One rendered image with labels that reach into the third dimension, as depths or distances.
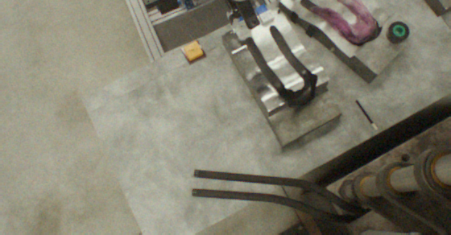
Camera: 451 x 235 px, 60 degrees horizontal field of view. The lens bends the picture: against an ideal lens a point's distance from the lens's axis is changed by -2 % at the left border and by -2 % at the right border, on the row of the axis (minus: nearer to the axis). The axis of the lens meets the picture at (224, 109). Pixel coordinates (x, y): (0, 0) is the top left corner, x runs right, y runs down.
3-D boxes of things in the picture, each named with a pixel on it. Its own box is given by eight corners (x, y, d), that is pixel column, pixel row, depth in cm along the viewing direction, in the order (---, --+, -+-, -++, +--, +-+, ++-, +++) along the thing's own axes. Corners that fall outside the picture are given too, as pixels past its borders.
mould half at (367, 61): (278, 7, 172) (280, -7, 161) (318, -31, 176) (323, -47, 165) (369, 84, 161) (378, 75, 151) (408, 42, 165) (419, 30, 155)
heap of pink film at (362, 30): (306, 12, 164) (308, 2, 157) (334, -15, 167) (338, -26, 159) (354, 53, 159) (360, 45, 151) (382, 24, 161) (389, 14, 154)
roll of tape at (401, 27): (381, 34, 155) (384, 30, 151) (394, 21, 156) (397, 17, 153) (397, 47, 153) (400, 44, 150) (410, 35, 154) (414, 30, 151)
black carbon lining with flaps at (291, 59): (242, 42, 161) (242, 31, 152) (276, 24, 162) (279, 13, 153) (285, 116, 152) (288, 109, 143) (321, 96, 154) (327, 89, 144)
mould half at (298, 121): (222, 43, 168) (221, 29, 155) (276, 17, 171) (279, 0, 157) (282, 147, 156) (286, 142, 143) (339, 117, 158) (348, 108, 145)
